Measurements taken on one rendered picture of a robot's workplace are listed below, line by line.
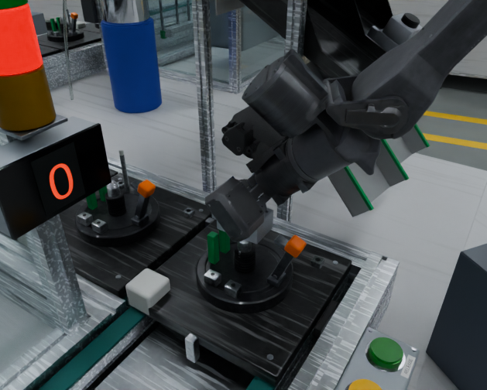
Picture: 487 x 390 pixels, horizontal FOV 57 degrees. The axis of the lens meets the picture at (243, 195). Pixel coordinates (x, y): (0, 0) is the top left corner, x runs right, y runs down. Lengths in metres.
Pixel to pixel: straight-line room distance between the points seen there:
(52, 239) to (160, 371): 0.22
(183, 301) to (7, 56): 0.38
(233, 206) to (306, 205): 0.55
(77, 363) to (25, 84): 0.35
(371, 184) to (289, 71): 0.43
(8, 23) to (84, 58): 1.47
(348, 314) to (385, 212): 0.43
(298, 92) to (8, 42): 0.25
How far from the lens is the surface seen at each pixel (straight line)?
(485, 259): 0.63
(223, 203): 0.47
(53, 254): 0.56
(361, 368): 0.59
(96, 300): 0.69
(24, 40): 0.42
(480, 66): 4.48
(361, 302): 0.68
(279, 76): 0.43
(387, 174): 0.86
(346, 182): 0.75
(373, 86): 0.44
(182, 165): 1.17
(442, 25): 0.44
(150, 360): 0.65
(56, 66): 1.81
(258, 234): 0.57
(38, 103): 0.44
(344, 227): 0.96
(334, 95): 0.45
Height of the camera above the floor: 1.43
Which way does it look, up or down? 33 degrees down
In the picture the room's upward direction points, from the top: straight up
